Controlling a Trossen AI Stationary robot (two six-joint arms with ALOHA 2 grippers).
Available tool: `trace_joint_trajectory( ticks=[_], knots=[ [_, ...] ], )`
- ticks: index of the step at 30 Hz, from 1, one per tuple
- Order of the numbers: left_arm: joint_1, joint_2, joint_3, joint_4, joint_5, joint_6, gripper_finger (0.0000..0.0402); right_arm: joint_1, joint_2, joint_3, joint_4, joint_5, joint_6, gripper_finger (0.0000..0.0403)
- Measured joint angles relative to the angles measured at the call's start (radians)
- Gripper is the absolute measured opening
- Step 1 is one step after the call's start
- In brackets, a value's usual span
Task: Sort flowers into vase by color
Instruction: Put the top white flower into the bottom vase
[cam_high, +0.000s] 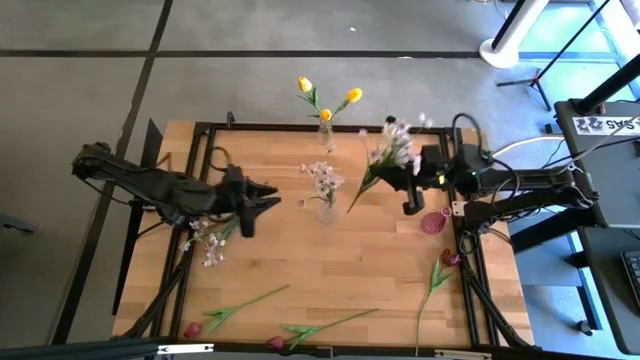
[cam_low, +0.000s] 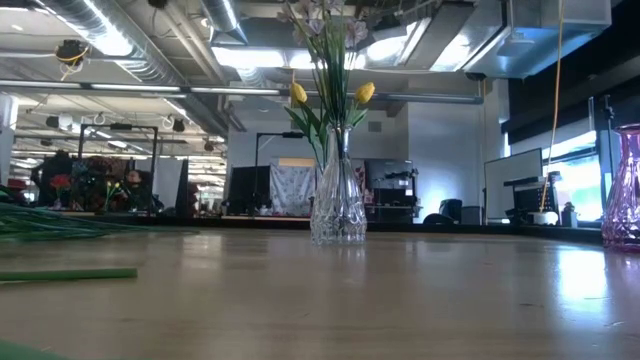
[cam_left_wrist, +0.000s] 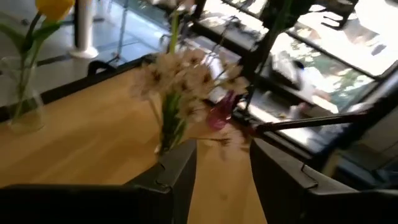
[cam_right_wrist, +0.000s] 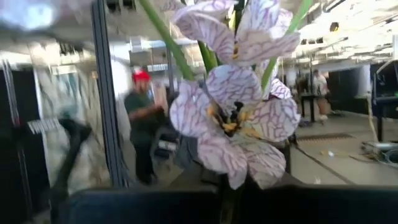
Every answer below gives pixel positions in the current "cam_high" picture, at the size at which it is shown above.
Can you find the white printed label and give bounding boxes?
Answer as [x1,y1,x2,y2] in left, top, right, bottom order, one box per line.
[571,115,640,136]

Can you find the diamond-cut clear glass vase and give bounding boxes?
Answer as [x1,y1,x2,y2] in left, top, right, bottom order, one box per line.
[315,197,341,225]

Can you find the black keyboard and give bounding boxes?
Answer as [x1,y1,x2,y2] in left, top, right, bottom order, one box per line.
[620,248,640,309]

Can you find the white floor cable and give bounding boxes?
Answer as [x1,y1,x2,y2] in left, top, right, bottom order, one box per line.
[492,135,557,160]

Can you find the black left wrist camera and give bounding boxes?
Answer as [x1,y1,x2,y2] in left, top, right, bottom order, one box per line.
[239,213,259,239]

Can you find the silver metal bracket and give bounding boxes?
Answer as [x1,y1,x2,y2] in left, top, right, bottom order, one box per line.
[433,349,494,360]
[157,342,215,356]

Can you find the small slim clear glass vase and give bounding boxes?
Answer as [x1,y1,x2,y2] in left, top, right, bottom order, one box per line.
[317,119,337,155]

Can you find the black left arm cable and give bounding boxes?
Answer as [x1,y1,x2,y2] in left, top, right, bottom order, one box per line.
[207,145,235,174]

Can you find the black equipment cart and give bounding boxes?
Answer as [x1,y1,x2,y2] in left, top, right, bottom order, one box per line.
[553,98,640,356]

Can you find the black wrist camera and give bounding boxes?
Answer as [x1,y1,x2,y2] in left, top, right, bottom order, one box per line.
[239,213,259,239]
[402,188,427,217]

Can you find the black tripod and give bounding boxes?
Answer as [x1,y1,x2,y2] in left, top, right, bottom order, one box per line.
[496,0,612,112]

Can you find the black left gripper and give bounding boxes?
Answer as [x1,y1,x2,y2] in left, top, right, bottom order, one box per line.
[217,165,282,221]

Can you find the black side board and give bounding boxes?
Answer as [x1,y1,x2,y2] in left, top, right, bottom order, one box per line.
[110,118,165,317]

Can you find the black slanted pole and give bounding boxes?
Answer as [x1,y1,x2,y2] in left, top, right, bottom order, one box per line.
[573,52,640,115]

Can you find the white stand leg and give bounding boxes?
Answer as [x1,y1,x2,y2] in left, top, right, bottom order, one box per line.
[618,0,640,49]

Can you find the white artificial flower bunch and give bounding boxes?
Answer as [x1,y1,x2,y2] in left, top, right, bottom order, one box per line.
[346,112,434,215]
[179,215,241,269]
[298,160,346,209]

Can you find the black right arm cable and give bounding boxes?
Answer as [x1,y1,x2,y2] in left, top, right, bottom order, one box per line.
[451,112,521,201]

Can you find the purple glass vase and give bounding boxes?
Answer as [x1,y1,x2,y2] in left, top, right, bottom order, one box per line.
[419,204,454,236]

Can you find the dark red artificial tulip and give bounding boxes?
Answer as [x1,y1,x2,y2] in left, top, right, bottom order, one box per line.
[266,307,380,351]
[182,283,292,340]
[413,248,464,357]

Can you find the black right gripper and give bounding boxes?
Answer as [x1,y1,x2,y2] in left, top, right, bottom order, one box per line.
[380,144,454,194]

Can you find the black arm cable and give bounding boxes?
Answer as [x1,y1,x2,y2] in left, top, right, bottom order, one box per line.
[207,145,235,174]
[451,112,521,201]

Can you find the white round-base stand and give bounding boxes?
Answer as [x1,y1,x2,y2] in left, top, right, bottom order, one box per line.
[478,0,551,70]

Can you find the dark horizontal beam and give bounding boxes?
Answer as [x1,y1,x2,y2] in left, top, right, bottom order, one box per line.
[0,337,174,360]

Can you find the black aluminium table frame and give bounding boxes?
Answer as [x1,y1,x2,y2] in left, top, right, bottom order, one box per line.
[119,122,534,351]

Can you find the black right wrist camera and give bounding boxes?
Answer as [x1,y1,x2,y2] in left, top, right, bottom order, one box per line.
[402,188,427,217]

